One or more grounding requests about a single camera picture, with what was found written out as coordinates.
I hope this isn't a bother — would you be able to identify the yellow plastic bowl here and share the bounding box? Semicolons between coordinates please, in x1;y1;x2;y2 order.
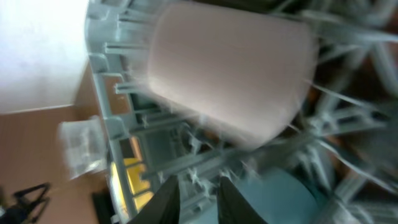
110;162;154;217

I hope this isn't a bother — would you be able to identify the clear plastic bin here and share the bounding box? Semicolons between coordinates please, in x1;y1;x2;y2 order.
57;115;108;179

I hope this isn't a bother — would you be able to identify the grey plastic dishwasher rack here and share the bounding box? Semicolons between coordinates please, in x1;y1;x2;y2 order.
85;0;397;223

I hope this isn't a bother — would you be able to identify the pink plastic cup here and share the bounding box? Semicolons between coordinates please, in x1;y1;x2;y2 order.
147;1;317;148

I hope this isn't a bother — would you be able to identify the blue plastic cup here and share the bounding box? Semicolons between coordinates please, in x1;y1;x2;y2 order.
189;167;321;224

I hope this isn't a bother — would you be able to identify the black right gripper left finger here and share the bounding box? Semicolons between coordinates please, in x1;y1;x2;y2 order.
128;175;180;224

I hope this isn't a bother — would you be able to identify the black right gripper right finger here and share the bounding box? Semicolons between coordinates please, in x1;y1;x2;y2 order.
217;177;267;224

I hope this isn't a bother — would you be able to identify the round black tray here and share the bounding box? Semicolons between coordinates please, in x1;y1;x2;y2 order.
91;191;115;224

